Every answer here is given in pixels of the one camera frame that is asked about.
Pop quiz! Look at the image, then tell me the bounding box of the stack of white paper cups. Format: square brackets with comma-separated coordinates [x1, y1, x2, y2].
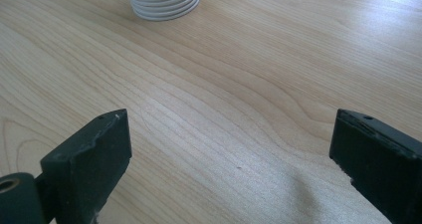
[123, 0, 201, 22]

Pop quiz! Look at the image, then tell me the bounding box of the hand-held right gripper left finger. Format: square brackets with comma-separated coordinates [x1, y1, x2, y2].
[35, 109, 133, 224]

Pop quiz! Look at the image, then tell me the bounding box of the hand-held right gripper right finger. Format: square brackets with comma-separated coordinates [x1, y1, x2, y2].
[328, 109, 422, 224]

